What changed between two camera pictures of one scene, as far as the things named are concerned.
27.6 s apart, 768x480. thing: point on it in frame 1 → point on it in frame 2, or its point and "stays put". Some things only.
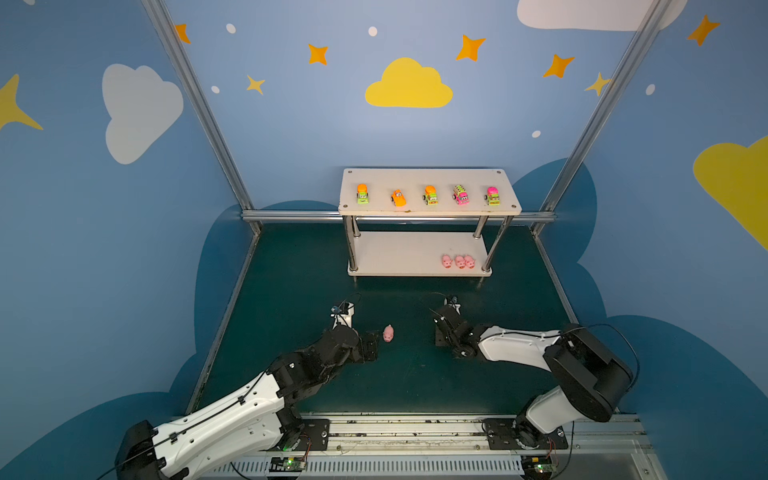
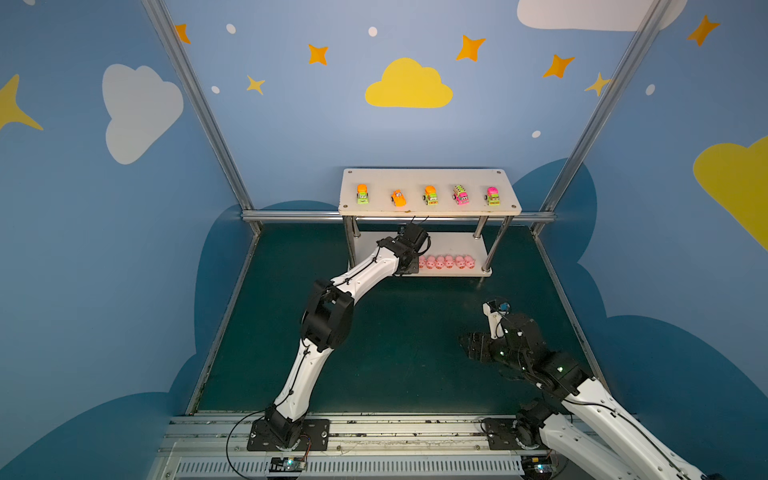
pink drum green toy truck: [492, 196] stays put
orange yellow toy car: [398, 198] stays put
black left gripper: [366, 347] → [417, 238]
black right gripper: [447, 327] → [482, 346]
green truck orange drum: [362, 194] stays put
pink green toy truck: [460, 195] stays put
